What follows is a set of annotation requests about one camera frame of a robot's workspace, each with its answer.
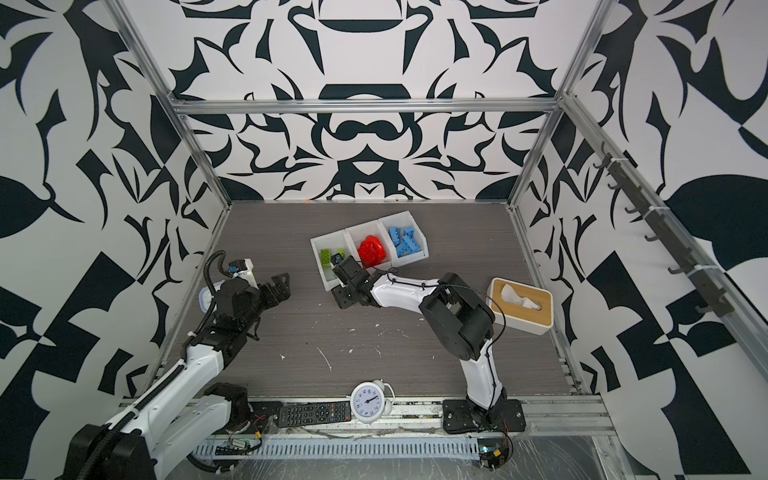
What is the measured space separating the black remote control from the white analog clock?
0.08ft

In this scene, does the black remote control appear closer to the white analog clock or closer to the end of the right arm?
the white analog clock

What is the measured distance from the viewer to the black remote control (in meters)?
0.74

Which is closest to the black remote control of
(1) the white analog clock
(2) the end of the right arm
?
(1) the white analog clock

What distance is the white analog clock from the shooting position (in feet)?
2.43

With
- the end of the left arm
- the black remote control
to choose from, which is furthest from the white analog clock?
the end of the left arm
